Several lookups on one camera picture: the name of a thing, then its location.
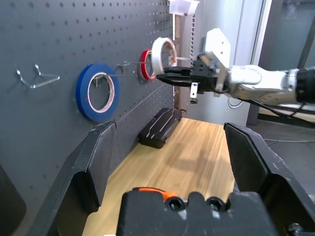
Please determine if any white toothed strip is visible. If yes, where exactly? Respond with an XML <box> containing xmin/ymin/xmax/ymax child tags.
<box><xmin>189</xmin><ymin>14</ymin><xmax>197</xmax><ymax>69</ymax></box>

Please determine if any black plastic cup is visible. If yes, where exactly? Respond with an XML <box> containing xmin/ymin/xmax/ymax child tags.
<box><xmin>0</xmin><ymin>164</ymin><xmax>27</xmax><ymax>236</ymax></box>

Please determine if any black plastic tool case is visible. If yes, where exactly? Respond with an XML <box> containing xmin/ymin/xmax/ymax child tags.
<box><xmin>138</xmin><ymin>107</ymin><xmax>183</xmax><ymax>149</ymax></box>

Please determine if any wire pliers holder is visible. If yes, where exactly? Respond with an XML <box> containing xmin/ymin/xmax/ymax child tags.
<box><xmin>15</xmin><ymin>63</ymin><xmax>61</xmax><ymax>89</ymax></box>

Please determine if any metal peg hook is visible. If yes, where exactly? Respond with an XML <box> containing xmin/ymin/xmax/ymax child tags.
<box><xmin>117</xmin><ymin>60</ymin><xmax>148</xmax><ymax>73</ymax></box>
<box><xmin>95</xmin><ymin>72</ymin><xmax>128</xmax><ymax>87</ymax></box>

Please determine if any blue tape roll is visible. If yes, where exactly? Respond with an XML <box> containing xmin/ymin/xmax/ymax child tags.
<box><xmin>75</xmin><ymin>62</ymin><xmax>121</xmax><ymax>122</ymax></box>

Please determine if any white plastic bin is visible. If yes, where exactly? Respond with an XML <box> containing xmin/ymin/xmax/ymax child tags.
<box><xmin>168</xmin><ymin>0</ymin><xmax>200</xmax><ymax>17</ymax></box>

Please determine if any red tape roll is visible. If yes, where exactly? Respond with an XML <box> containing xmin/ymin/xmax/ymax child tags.
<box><xmin>139</xmin><ymin>49</ymin><xmax>158</xmax><ymax>81</ymax></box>

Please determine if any white tape roll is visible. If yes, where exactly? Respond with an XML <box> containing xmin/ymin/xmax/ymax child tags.
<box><xmin>151</xmin><ymin>36</ymin><xmax>178</xmax><ymax>76</ymax></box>

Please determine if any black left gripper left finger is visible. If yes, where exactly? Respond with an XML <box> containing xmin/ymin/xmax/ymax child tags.
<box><xmin>26</xmin><ymin>120</ymin><xmax>117</xmax><ymax>236</ymax></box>

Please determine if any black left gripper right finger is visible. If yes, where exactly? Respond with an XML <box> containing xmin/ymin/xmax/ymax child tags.
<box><xmin>223</xmin><ymin>122</ymin><xmax>315</xmax><ymax>236</ymax></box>

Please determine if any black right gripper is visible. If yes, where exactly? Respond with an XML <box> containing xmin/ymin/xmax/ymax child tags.
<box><xmin>156</xmin><ymin>60</ymin><xmax>220</xmax><ymax>94</ymax></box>

